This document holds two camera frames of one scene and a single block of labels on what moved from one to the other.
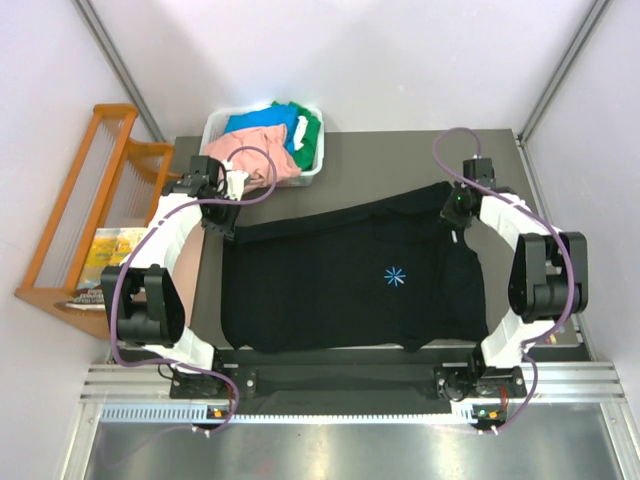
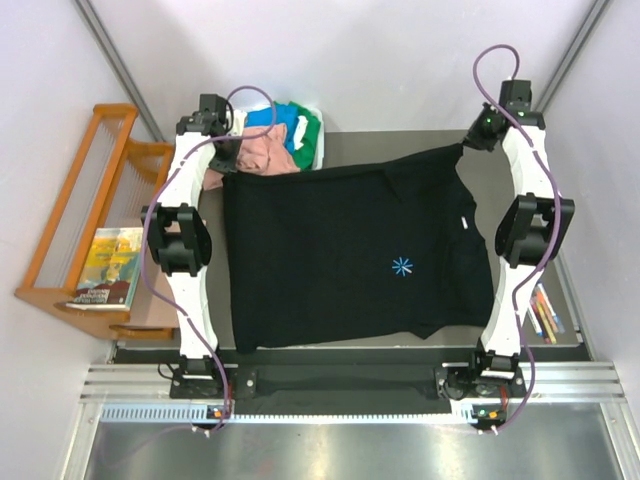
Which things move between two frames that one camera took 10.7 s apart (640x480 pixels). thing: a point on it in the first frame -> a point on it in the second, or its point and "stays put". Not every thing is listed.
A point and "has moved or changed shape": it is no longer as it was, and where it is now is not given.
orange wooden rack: [111, 183] stays put
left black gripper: [223, 225] -> [226, 156]
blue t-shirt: [273, 115] stays put
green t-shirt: [305, 155] stays put
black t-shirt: [393, 270] has moved or changed shape
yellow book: [108, 248] stays put
